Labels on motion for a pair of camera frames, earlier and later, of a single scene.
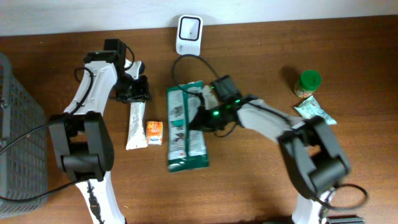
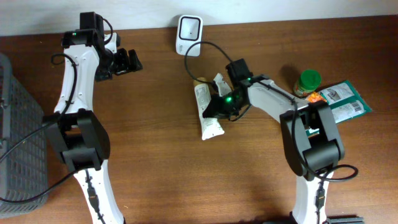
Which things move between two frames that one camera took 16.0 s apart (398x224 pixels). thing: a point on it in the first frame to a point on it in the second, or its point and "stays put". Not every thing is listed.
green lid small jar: (310, 81) stays put
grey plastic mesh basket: (23, 167) stays put
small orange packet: (154, 132) to (315, 96)
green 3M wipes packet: (187, 148) to (345, 102)
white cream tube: (137, 138) to (210, 127)
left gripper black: (134, 94) to (121, 62)
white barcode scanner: (189, 35) stays put
